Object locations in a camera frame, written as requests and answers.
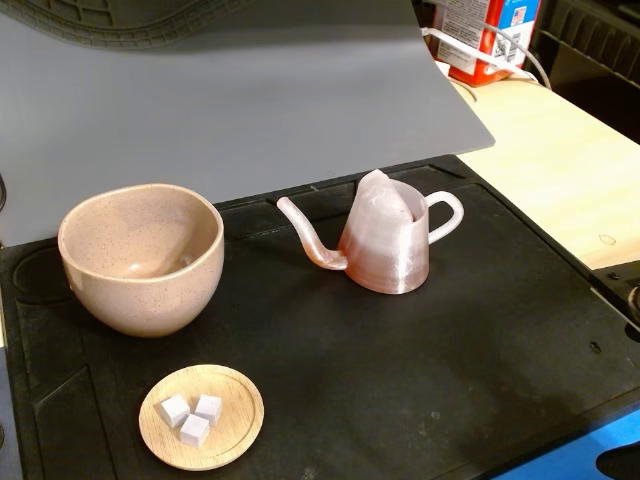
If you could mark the red cardboard box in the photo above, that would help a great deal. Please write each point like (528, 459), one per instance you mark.
(500, 15)

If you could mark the translucent pink plastic kettle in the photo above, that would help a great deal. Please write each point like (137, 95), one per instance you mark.
(385, 250)

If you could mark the round wooden coaster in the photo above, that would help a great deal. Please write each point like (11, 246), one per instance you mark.
(237, 430)

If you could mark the dark grey ribbed mat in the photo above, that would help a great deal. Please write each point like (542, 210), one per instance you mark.
(125, 25)

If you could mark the smooth grey sheet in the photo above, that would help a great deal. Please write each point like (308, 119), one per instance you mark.
(200, 110)

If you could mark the black silicone work mat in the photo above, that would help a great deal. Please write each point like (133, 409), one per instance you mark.
(400, 350)

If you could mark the black plastic crate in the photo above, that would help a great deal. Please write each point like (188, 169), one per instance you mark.
(590, 50)

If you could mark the beige speckled ceramic cup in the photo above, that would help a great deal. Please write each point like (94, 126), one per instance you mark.
(145, 295)

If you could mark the small white cube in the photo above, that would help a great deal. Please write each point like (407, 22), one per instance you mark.
(194, 432)
(174, 411)
(208, 407)

